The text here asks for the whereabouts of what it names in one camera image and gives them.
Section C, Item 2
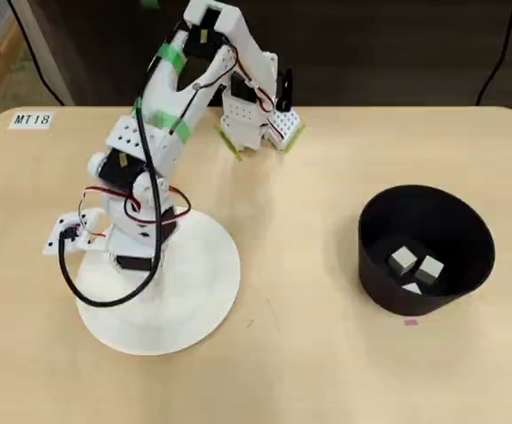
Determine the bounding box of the white MT18 label sticker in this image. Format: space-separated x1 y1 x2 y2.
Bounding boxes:
7 110 55 131

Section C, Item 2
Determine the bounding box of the black pot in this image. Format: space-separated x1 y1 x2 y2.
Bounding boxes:
357 185 498 317

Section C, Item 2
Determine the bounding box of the thick black camera cable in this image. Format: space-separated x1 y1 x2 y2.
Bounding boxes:
57 96 164 308

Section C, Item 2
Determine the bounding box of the white round plate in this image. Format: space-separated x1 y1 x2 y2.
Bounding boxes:
73 207 243 357

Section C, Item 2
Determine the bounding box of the thin black cable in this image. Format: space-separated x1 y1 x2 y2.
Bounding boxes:
476 0 512 105
8 0 67 107

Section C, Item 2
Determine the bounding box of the green tape strip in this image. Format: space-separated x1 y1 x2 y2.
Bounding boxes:
215 125 245 163
282 125 306 154

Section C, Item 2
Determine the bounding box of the red servo wire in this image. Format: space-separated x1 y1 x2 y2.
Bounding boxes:
79 183 195 239

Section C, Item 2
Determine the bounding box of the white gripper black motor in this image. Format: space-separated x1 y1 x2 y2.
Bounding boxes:
100 189 189 275

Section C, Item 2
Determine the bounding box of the black table clamp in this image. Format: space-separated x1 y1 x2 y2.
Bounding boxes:
275 68 296 112

